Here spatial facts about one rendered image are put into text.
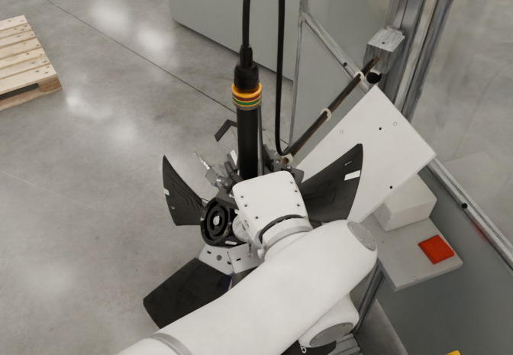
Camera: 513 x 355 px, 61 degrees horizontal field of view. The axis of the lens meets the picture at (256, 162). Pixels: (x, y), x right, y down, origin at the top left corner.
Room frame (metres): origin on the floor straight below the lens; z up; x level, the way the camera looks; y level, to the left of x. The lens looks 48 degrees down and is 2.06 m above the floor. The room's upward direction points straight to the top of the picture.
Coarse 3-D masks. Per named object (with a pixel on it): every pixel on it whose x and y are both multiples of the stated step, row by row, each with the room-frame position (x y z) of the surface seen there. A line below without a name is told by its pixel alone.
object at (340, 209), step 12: (360, 144) 0.64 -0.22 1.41; (348, 156) 0.63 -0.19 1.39; (360, 156) 0.60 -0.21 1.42; (324, 168) 0.64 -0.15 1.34; (336, 168) 0.60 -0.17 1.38; (348, 168) 0.58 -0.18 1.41; (360, 168) 0.56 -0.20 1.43; (312, 180) 0.60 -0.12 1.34; (324, 180) 0.57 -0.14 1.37; (336, 180) 0.55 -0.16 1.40; (348, 180) 0.54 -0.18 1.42; (300, 192) 0.56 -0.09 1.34; (312, 192) 0.54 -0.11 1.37; (324, 192) 0.53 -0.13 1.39; (336, 192) 0.52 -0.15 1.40; (348, 192) 0.50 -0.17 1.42; (312, 204) 0.51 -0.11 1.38; (324, 204) 0.50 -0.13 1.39; (336, 204) 0.49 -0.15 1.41; (348, 204) 0.47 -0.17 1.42; (312, 216) 0.48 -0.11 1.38; (324, 216) 0.47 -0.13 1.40; (336, 216) 0.46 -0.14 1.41
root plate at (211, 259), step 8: (208, 248) 0.56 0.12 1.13; (216, 248) 0.56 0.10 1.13; (200, 256) 0.55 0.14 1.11; (208, 256) 0.55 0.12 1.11; (216, 256) 0.55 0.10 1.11; (224, 256) 0.55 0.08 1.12; (208, 264) 0.54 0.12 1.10; (216, 264) 0.54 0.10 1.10; (224, 264) 0.53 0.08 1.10; (224, 272) 0.52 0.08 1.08
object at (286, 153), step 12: (372, 60) 0.94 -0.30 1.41; (276, 72) 0.58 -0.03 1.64; (360, 72) 0.89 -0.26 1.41; (276, 84) 0.58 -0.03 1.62; (348, 84) 0.85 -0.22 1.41; (276, 96) 0.58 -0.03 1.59; (276, 108) 0.58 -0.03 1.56; (324, 108) 0.75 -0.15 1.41; (276, 120) 0.58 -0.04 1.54; (276, 132) 0.58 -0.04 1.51; (276, 144) 0.58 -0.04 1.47; (288, 156) 0.61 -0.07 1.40
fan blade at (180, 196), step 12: (168, 168) 0.82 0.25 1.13; (168, 180) 0.81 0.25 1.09; (180, 180) 0.76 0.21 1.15; (180, 192) 0.75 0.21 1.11; (192, 192) 0.71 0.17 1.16; (168, 204) 0.79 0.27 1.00; (180, 204) 0.75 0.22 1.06; (192, 204) 0.71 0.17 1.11; (180, 216) 0.75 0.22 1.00; (192, 216) 0.71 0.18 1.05
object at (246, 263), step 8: (232, 248) 0.52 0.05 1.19; (240, 248) 0.52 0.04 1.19; (248, 248) 0.52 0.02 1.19; (256, 248) 0.53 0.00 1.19; (232, 256) 0.51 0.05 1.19; (240, 256) 0.51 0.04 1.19; (256, 256) 0.51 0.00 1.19; (232, 264) 0.49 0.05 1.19; (240, 264) 0.49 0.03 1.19; (248, 264) 0.49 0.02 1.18; (256, 264) 0.49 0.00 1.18
